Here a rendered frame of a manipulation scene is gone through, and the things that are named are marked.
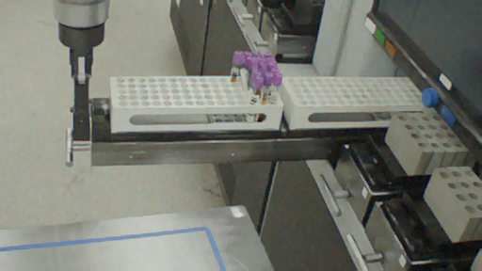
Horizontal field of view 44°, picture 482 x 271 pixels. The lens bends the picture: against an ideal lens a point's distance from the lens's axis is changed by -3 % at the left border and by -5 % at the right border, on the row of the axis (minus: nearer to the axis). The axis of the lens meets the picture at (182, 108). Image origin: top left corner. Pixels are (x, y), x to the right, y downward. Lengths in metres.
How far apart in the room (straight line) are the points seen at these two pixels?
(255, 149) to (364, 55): 0.31
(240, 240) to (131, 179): 1.37
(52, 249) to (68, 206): 1.27
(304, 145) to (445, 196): 0.28
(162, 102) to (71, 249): 0.33
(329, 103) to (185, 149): 0.27
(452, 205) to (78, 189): 1.46
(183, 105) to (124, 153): 0.13
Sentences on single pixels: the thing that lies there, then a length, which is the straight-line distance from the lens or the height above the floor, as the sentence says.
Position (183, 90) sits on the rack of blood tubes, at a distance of 1.08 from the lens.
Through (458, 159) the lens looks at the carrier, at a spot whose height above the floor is 0.86.
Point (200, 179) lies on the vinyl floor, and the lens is 2.23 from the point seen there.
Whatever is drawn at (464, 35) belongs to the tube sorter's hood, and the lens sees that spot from 0.94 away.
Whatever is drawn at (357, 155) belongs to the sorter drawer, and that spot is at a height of 0.82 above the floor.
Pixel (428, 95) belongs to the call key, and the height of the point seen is 0.99.
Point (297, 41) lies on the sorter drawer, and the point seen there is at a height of 0.79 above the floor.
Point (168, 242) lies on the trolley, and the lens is 0.85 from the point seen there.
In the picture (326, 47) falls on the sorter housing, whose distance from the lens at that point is 1.42.
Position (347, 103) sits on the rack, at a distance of 1.14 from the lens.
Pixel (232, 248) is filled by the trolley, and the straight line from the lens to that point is 0.85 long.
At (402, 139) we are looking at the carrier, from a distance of 1.08.
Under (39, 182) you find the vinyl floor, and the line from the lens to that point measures 2.20.
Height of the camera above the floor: 1.43
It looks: 33 degrees down
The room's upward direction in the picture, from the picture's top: 6 degrees clockwise
